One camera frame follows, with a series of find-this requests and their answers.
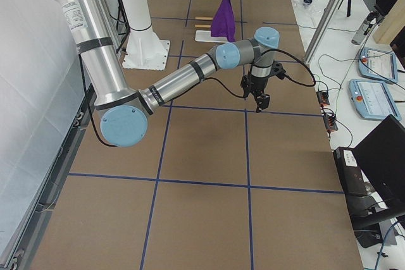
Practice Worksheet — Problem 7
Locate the blue teach pendant upper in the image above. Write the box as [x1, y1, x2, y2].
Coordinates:
[358, 47, 398, 83]

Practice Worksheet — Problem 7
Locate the black computer box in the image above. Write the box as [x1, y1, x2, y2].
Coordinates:
[333, 147, 367, 197]

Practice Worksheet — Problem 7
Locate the white wooden towel rack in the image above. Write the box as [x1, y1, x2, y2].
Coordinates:
[194, 16, 228, 44]

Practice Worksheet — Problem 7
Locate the black monitor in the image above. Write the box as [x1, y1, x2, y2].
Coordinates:
[352, 114, 404, 192]

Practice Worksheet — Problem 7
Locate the orange terminal block strip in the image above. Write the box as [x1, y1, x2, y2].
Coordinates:
[316, 90, 338, 134]

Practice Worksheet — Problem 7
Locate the blue teach pendant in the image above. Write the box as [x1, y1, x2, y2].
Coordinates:
[358, 47, 398, 83]
[349, 79, 402, 121]

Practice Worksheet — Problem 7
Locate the blue teach pendant lower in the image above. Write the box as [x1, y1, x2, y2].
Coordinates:
[349, 79, 402, 121]

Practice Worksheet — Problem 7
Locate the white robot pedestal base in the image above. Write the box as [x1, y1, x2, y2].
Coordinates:
[122, 0, 170, 71]

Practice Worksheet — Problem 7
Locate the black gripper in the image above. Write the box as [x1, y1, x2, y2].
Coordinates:
[240, 73, 270, 113]

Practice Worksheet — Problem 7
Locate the aluminium frame post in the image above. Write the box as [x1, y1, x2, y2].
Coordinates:
[303, 0, 342, 63]

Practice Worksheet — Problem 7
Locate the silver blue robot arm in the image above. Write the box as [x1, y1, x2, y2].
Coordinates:
[55, 0, 281, 147]

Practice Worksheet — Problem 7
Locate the purple towel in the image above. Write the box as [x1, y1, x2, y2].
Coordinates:
[211, 0, 235, 42]

